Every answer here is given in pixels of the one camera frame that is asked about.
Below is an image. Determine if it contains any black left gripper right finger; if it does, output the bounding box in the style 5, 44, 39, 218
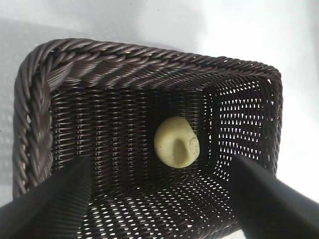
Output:
230, 156, 319, 239

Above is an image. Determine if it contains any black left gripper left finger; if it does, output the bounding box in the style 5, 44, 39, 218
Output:
0, 156, 95, 239

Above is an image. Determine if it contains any dark brown wicker basket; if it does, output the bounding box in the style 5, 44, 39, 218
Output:
12, 37, 284, 239

